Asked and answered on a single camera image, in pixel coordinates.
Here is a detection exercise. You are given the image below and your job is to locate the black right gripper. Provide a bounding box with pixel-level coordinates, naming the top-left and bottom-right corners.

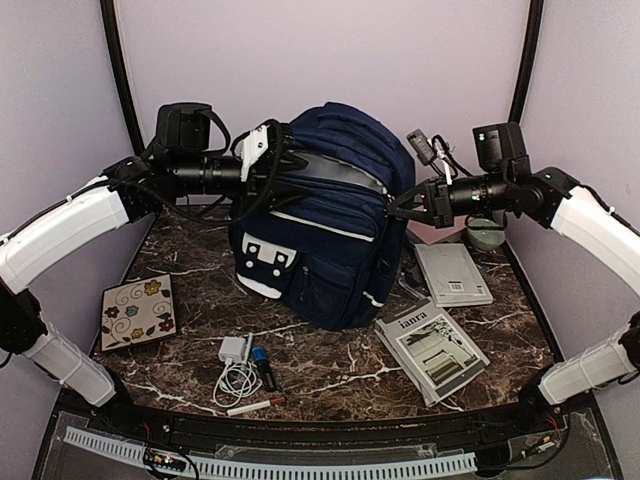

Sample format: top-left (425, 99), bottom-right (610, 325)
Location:
top-left (391, 169), bottom-right (513, 228)

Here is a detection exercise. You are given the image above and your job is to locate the grey book with barcode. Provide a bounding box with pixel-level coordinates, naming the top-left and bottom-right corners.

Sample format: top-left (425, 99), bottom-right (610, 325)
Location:
top-left (414, 243), bottom-right (494, 308)

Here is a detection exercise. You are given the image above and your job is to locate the navy blue student backpack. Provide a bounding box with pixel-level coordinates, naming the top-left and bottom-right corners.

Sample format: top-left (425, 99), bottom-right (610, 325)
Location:
top-left (229, 102), bottom-right (416, 330)

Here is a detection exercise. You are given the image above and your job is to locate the dark cover book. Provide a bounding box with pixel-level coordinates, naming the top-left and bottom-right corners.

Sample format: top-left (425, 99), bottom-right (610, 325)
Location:
top-left (398, 264), bottom-right (430, 299)

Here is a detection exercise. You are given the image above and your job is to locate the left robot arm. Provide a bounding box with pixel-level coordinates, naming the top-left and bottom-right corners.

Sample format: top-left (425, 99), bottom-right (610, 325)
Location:
top-left (1, 103), bottom-right (303, 436)

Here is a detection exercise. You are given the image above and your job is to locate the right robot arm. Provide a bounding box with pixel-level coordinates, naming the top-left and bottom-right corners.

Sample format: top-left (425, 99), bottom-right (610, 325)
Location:
top-left (388, 122), bottom-right (639, 434)

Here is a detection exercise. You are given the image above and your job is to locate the green ceramic bowl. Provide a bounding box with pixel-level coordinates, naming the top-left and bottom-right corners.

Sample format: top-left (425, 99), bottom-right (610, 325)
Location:
top-left (466, 217), bottom-right (506, 252)

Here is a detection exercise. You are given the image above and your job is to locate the grey ianra magazine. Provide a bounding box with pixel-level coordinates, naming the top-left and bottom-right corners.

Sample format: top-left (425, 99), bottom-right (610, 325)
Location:
top-left (374, 298), bottom-right (490, 407)

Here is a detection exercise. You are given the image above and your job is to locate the white grey pen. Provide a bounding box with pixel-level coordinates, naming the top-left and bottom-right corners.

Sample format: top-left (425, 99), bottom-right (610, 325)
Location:
top-left (242, 332), bottom-right (254, 363)

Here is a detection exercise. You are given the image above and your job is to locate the black marker blue cap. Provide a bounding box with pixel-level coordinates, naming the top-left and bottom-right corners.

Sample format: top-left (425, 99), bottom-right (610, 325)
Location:
top-left (252, 347), bottom-right (277, 392)

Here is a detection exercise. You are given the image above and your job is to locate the white pen red cap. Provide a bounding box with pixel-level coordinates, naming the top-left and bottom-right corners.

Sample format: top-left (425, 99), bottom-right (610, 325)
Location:
top-left (227, 397), bottom-right (286, 417)

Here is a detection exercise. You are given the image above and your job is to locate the small circuit board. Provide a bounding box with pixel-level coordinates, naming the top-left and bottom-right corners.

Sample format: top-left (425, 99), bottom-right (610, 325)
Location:
top-left (143, 449), bottom-right (188, 473)

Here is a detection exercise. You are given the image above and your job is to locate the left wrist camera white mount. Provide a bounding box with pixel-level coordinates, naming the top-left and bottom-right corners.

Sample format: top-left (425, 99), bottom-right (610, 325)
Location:
top-left (230, 121), bottom-right (293, 183)

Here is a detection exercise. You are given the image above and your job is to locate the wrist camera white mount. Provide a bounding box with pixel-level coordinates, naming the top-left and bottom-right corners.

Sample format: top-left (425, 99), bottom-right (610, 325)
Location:
top-left (230, 121), bottom-right (293, 183)
top-left (406, 129), bottom-right (458, 185)

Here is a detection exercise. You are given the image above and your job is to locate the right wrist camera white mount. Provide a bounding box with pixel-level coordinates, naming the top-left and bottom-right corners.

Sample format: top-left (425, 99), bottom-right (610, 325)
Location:
top-left (406, 129), bottom-right (458, 185)

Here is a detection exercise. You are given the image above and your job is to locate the white charger with cable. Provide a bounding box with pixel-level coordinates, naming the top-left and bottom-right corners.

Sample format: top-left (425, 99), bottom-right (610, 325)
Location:
top-left (212, 336), bottom-right (262, 409)

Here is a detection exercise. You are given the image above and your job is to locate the black frame post right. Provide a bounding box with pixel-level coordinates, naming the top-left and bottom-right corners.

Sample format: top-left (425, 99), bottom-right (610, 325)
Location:
top-left (508, 0), bottom-right (545, 123)

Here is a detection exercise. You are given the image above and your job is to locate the black frame post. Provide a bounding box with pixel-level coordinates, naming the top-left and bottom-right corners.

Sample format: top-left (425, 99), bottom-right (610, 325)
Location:
top-left (508, 0), bottom-right (545, 123)
top-left (99, 0), bottom-right (145, 154)

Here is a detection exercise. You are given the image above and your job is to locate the black front rail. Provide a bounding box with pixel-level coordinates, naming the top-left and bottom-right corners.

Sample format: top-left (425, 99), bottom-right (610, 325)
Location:
top-left (54, 389), bottom-right (596, 454)

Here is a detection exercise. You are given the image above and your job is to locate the black frame post left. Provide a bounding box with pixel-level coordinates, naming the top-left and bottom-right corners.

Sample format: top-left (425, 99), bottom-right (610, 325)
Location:
top-left (99, 0), bottom-right (145, 154)

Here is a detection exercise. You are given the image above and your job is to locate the white slotted cable duct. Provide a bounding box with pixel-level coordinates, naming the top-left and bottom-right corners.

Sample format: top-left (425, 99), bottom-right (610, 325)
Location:
top-left (63, 427), bottom-right (477, 479)

